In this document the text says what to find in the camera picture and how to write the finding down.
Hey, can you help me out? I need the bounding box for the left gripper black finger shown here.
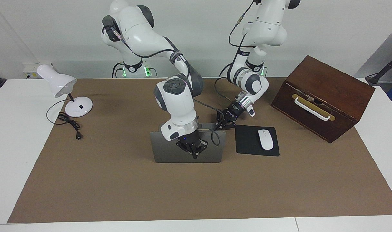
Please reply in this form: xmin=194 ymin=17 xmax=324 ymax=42
xmin=214 ymin=110 xmax=228 ymax=131
xmin=219 ymin=117 xmax=237 ymax=131

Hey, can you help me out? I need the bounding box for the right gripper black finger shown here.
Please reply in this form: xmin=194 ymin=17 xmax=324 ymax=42
xmin=176 ymin=143 xmax=196 ymax=159
xmin=195 ymin=139 xmax=209 ymax=159

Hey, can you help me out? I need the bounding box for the grey laptop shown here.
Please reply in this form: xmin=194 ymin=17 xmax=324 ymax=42
xmin=150 ymin=122 xmax=226 ymax=163

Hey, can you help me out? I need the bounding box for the black mouse pad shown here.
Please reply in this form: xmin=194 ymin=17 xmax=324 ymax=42
xmin=235 ymin=125 xmax=280 ymax=157

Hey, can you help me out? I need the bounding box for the white computer mouse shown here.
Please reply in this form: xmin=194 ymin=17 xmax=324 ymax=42
xmin=258 ymin=129 xmax=274 ymax=150

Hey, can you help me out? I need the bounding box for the brown table mat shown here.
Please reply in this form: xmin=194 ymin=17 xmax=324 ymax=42
xmin=7 ymin=77 xmax=392 ymax=224

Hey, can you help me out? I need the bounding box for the dark brown wooden box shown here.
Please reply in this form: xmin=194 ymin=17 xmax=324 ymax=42
xmin=271 ymin=55 xmax=376 ymax=144

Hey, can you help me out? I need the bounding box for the white desk lamp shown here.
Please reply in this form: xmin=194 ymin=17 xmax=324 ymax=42
xmin=37 ymin=64 xmax=93 ymax=118

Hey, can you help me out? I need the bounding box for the black stand pole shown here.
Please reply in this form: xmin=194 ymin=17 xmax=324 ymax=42
xmin=365 ymin=52 xmax=392 ymax=86

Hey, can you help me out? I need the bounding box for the white power strip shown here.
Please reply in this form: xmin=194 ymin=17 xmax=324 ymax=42
xmin=23 ymin=63 xmax=54 ymax=80

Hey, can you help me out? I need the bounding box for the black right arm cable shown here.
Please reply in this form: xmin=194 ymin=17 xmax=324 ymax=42
xmin=103 ymin=26 xmax=221 ymax=146

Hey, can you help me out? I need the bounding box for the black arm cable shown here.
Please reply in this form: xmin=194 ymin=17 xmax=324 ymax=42
xmin=214 ymin=0 xmax=260 ymax=107
xmin=103 ymin=26 xmax=221 ymax=146

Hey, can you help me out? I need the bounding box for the white box handle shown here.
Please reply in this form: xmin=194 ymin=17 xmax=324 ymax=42
xmin=294 ymin=97 xmax=332 ymax=121

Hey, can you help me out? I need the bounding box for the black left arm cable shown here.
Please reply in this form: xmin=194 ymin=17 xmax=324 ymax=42
xmin=214 ymin=0 xmax=260 ymax=107

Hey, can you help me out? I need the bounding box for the brass handle plate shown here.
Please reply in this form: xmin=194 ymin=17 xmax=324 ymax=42
xmin=292 ymin=94 xmax=336 ymax=121

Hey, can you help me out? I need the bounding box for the black lamp power cable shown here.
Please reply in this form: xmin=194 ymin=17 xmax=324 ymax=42
xmin=46 ymin=98 xmax=83 ymax=140

